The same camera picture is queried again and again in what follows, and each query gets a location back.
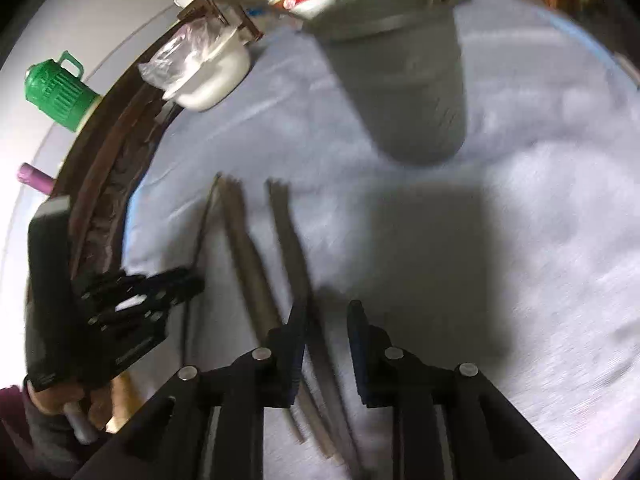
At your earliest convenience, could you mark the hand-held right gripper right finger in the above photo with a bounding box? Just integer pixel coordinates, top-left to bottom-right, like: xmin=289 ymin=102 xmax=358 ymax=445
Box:
xmin=347 ymin=300 xmax=581 ymax=480

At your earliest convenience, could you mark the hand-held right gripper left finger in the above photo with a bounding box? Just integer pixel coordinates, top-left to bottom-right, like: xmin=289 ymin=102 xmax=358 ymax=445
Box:
xmin=75 ymin=301 xmax=308 ymax=480

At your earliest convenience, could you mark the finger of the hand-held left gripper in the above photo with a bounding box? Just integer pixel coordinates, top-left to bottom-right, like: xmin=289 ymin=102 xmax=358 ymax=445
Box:
xmin=80 ymin=271 xmax=151 ymax=311
xmin=92 ymin=267 xmax=207 ymax=335

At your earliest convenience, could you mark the grey chopstick holder cup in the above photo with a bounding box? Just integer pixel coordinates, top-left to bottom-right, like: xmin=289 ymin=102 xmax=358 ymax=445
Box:
xmin=304 ymin=0 xmax=469 ymax=165

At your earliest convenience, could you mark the person's left forearm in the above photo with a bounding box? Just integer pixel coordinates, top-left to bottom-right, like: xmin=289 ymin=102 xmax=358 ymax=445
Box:
xmin=21 ymin=390 xmax=117 ymax=480

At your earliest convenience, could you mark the person's left hand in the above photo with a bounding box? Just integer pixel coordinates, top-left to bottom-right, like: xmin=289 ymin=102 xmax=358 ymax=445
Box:
xmin=25 ymin=372 xmax=136 ymax=433

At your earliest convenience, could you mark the purple bottle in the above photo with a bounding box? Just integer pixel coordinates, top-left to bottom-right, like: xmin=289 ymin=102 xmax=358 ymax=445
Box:
xmin=16 ymin=163 xmax=55 ymax=194

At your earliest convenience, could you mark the carved wooden side table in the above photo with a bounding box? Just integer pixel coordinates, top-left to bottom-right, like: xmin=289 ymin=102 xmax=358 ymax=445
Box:
xmin=52 ymin=10 xmax=211 ymax=281

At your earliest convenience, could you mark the green thermos flask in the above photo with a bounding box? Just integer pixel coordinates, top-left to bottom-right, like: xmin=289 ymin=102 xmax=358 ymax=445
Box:
xmin=25 ymin=50 xmax=102 ymax=133

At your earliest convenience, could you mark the white pot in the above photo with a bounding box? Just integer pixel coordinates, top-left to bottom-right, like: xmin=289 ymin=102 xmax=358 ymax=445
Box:
xmin=162 ymin=25 xmax=252 ymax=112

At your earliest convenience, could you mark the clear plastic bag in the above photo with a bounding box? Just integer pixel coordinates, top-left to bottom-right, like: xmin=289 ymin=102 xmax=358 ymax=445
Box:
xmin=137 ymin=16 xmax=236 ymax=92

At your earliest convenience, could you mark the blue table cover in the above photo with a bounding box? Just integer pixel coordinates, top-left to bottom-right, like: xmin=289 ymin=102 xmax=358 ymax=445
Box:
xmin=545 ymin=10 xmax=637 ymax=92

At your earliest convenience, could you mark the wooden chair frame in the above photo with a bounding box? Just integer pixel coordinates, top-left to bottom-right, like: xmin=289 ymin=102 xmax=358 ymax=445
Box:
xmin=172 ymin=0 xmax=264 ymax=45

